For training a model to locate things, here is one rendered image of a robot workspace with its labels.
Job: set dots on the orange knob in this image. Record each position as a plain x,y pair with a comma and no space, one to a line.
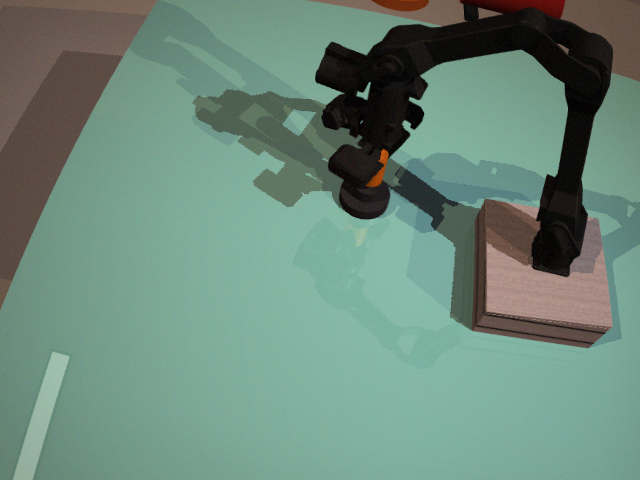
378,177

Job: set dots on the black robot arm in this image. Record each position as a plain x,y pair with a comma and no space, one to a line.
394,67

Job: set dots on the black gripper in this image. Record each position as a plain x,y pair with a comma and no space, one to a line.
358,166

